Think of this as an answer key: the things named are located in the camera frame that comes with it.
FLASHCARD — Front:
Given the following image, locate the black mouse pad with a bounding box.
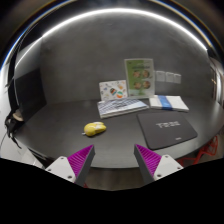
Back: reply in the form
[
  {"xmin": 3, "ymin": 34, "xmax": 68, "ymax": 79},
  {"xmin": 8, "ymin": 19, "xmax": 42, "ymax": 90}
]
[{"xmin": 137, "ymin": 111, "xmax": 198, "ymax": 150}]

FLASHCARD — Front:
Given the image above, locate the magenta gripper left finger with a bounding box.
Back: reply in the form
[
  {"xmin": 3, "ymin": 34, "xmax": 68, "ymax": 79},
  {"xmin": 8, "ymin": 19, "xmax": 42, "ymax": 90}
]
[{"xmin": 46, "ymin": 145, "xmax": 95, "ymax": 187}]

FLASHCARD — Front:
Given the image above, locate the white wall socket panel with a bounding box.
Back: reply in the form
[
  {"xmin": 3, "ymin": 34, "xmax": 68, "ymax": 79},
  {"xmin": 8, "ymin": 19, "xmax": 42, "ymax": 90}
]
[{"xmin": 155, "ymin": 71, "xmax": 182, "ymax": 84}]

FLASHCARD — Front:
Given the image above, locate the white colourful picture card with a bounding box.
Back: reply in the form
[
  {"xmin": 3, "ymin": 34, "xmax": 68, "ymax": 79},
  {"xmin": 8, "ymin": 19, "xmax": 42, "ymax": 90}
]
[{"xmin": 99, "ymin": 80, "xmax": 128, "ymax": 101}]

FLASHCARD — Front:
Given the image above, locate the blue checkered book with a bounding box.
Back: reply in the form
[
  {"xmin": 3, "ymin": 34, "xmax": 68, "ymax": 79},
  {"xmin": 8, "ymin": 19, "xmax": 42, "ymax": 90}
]
[{"xmin": 97, "ymin": 98, "xmax": 149, "ymax": 119}]

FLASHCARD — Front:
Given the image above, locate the red chair frame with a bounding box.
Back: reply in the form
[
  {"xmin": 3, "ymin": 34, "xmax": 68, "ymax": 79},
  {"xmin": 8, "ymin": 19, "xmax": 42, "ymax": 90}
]
[{"xmin": 177, "ymin": 136, "xmax": 218, "ymax": 166}]

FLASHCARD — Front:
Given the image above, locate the green framed picture stand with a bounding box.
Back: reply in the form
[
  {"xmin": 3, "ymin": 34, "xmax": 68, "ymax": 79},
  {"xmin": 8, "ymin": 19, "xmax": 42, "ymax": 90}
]
[{"xmin": 124, "ymin": 58, "xmax": 155, "ymax": 99}]

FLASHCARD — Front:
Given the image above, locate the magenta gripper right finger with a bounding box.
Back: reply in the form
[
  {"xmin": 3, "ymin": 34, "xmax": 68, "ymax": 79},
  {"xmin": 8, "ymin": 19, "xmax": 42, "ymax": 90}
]
[{"xmin": 134, "ymin": 144, "xmax": 182, "ymax": 185}]

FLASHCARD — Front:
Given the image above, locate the white and blue book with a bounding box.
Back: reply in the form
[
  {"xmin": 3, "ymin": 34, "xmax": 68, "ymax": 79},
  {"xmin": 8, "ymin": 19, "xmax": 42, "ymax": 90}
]
[{"xmin": 149, "ymin": 95, "xmax": 189, "ymax": 112}]

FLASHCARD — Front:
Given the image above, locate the black cable bundle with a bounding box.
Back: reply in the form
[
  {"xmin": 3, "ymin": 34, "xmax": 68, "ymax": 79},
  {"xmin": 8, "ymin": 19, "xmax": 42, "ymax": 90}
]
[{"xmin": 3, "ymin": 111, "xmax": 24, "ymax": 149}]

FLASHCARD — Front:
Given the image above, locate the black monitor screen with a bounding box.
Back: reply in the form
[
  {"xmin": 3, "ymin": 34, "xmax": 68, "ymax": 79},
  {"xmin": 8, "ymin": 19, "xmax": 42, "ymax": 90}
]
[{"xmin": 15, "ymin": 69, "xmax": 46, "ymax": 122}]

